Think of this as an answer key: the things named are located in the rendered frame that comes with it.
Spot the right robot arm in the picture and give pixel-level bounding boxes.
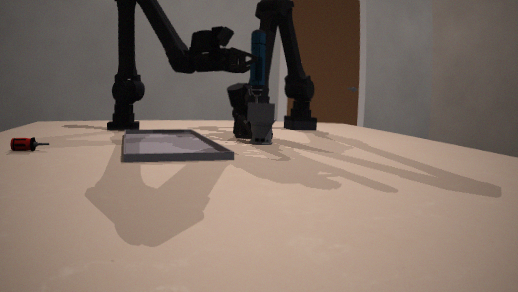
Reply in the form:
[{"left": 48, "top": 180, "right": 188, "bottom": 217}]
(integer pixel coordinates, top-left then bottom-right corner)
[{"left": 107, "top": 0, "right": 234, "bottom": 128}]

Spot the red hand screwdriver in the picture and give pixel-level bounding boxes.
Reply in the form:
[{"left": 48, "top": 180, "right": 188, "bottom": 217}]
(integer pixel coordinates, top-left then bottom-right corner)
[{"left": 10, "top": 137, "right": 48, "bottom": 151}]

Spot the grey metal bracket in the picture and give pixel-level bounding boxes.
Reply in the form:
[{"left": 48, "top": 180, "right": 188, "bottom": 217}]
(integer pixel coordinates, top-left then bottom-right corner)
[{"left": 247, "top": 102, "right": 276, "bottom": 123}]

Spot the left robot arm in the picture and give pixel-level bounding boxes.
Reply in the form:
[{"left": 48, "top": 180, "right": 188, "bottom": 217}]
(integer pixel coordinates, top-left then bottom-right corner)
[{"left": 227, "top": 0, "right": 317, "bottom": 122}]

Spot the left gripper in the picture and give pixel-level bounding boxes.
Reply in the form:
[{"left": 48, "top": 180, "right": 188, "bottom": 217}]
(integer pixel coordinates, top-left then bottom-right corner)
[{"left": 233, "top": 113, "right": 252, "bottom": 139}]

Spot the blue electric screwdriver barrel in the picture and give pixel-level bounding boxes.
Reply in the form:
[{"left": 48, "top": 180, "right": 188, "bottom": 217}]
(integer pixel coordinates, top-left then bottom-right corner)
[{"left": 250, "top": 29, "right": 266, "bottom": 102}]

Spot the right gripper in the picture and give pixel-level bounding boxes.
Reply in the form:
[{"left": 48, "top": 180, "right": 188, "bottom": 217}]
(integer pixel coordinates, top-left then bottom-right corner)
[{"left": 207, "top": 47, "right": 258, "bottom": 73}]

